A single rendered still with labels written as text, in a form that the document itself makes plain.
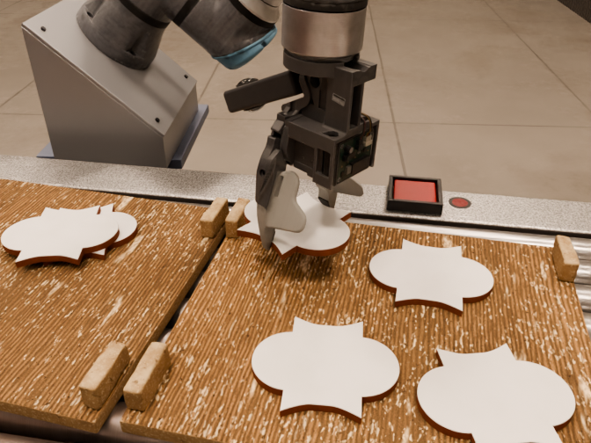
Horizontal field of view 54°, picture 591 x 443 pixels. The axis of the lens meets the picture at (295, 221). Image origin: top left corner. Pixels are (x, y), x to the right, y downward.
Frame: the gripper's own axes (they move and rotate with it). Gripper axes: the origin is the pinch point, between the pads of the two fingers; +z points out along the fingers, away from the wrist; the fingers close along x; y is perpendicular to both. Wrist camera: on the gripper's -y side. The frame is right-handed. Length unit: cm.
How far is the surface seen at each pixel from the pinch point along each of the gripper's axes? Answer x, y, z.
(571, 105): 327, -61, 94
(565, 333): 8.8, 28.7, 3.7
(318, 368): -12.0, 14.0, 3.9
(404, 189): 23.6, 0.2, 5.2
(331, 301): -3.2, 8.4, 4.8
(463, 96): 295, -118, 97
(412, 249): 9.6, 10.1, 3.5
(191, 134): 23, -48, 13
